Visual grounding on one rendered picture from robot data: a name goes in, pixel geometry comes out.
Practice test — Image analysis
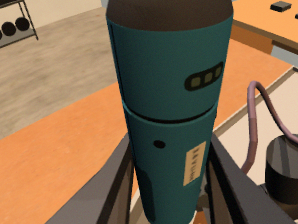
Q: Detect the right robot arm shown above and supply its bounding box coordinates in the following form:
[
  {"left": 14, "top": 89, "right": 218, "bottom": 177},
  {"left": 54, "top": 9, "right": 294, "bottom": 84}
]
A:
[{"left": 197, "top": 134, "right": 298, "bottom": 221}]

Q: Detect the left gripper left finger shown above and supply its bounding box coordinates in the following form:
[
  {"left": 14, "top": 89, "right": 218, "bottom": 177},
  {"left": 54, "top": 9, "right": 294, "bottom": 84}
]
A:
[{"left": 44, "top": 132, "right": 134, "bottom": 224}]

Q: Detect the blue electric screwdriver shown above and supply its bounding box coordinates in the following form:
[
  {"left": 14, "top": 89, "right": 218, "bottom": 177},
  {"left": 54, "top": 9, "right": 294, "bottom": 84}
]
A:
[{"left": 106, "top": 0, "right": 234, "bottom": 224}]

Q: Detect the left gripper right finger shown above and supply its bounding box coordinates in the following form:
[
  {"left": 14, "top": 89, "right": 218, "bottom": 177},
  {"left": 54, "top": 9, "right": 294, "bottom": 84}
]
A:
[{"left": 206, "top": 132, "right": 297, "bottom": 224}]

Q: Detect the beige l-shaped bracket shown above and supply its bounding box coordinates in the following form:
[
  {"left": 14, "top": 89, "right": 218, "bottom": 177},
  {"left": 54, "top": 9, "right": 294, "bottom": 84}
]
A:
[{"left": 129, "top": 187, "right": 197, "bottom": 224}]

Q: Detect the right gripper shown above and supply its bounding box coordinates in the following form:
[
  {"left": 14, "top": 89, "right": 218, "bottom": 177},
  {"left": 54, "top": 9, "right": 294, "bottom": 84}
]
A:
[{"left": 195, "top": 167, "right": 265, "bottom": 224}]

